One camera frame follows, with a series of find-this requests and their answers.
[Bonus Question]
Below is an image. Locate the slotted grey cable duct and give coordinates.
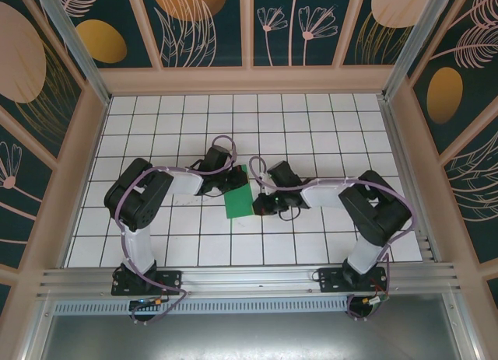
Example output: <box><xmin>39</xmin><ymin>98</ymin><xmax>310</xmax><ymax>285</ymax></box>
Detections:
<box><xmin>52</xmin><ymin>297</ymin><xmax>351</xmax><ymax>315</ymax></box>

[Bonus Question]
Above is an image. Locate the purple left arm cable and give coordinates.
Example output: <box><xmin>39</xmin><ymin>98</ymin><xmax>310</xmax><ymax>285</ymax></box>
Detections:
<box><xmin>116</xmin><ymin>135</ymin><xmax>239</xmax><ymax>327</ymax></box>

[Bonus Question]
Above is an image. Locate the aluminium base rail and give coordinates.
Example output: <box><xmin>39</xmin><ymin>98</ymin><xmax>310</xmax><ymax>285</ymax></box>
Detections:
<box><xmin>37</xmin><ymin>261</ymin><xmax>464</xmax><ymax>299</ymax></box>

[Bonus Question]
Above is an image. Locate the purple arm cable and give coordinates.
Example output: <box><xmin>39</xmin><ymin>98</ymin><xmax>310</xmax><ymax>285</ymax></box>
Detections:
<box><xmin>248</xmin><ymin>156</ymin><xmax>414</xmax><ymax>323</ymax></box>
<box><xmin>116</xmin><ymin>135</ymin><xmax>239</xmax><ymax>327</ymax></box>

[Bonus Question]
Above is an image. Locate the aluminium side rail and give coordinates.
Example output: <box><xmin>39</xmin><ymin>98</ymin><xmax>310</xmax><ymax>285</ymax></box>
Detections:
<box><xmin>377</xmin><ymin>95</ymin><xmax>443</xmax><ymax>264</ymax></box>

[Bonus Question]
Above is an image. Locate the grey metal panel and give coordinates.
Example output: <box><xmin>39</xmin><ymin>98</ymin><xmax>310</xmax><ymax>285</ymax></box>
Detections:
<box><xmin>23</xmin><ymin>313</ymin><xmax>479</xmax><ymax>360</ymax></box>

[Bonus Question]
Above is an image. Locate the aluminium frame post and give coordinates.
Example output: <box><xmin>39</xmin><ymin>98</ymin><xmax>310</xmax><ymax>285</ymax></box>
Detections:
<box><xmin>33</xmin><ymin>0</ymin><xmax>112</xmax><ymax>107</ymax></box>
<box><xmin>383</xmin><ymin>0</ymin><xmax>456</xmax><ymax>100</ymax></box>

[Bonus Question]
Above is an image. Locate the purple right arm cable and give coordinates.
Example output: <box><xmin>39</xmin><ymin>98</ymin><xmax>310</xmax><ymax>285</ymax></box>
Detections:
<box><xmin>248</xmin><ymin>156</ymin><xmax>414</xmax><ymax>323</ymax></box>

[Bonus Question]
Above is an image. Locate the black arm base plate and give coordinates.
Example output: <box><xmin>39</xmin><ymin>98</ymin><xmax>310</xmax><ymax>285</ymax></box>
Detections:
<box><xmin>111</xmin><ymin>269</ymin><xmax>184</xmax><ymax>297</ymax></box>
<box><xmin>317</xmin><ymin>266</ymin><xmax>390</xmax><ymax>295</ymax></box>

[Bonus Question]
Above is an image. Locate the green paper sheet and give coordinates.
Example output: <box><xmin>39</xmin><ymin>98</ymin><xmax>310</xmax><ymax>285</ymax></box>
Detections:
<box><xmin>223</xmin><ymin>163</ymin><xmax>254</xmax><ymax>220</ymax></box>

